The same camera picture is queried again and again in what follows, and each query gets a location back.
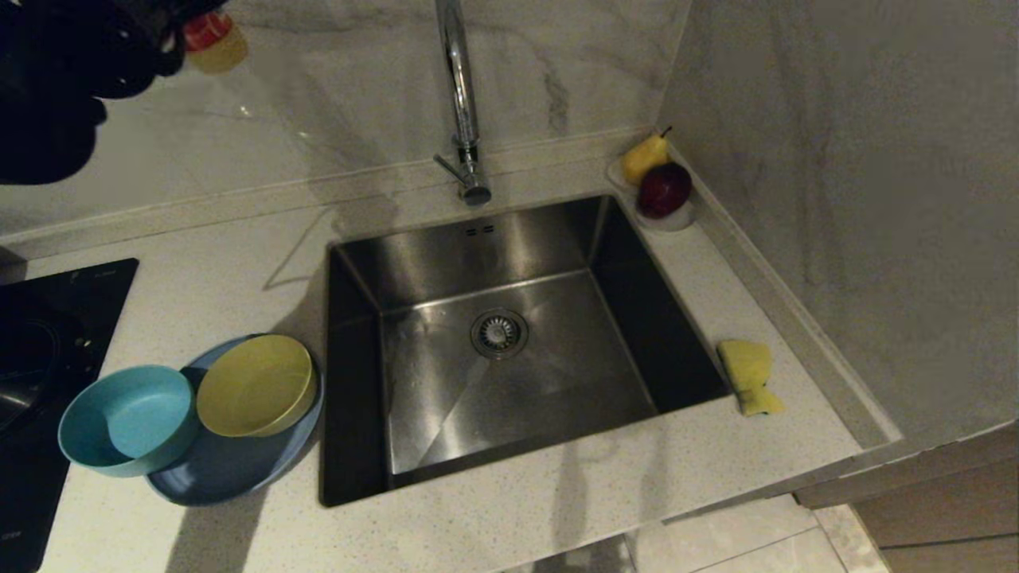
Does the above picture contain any teal bowl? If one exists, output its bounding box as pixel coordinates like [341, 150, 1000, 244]
[58, 365, 200, 478]

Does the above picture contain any small white fruit dish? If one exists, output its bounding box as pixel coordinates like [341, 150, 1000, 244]
[607, 158, 696, 232]

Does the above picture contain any orange white dish soap bottle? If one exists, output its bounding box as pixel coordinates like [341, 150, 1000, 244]
[183, 12, 249, 76]

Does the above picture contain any dark red apple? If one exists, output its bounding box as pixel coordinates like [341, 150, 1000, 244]
[636, 162, 692, 220]

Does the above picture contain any round metal drain strainer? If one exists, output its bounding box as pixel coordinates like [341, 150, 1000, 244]
[470, 309, 530, 361]

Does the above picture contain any yellow sponge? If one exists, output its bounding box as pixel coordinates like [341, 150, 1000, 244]
[716, 340, 786, 417]

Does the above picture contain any yellow bowl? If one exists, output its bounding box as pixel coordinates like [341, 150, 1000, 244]
[196, 334, 318, 439]

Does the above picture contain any yellow pear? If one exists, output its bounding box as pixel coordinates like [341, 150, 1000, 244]
[622, 126, 672, 187]

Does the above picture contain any blue plate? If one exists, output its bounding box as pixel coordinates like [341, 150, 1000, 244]
[146, 335, 325, 507]

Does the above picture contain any chrome kitchen faucet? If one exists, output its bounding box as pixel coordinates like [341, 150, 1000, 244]
[435, 0, 494, 209]

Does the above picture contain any black induction cooktop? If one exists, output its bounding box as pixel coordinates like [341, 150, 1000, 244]
[0, 258, 139, 573]

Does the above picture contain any wooden cabinet front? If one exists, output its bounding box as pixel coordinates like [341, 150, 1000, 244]
[794, 420, 1019, 573]

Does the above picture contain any stainless steel sink basin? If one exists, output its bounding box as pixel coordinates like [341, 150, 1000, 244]
[319, 195, 732, 508]

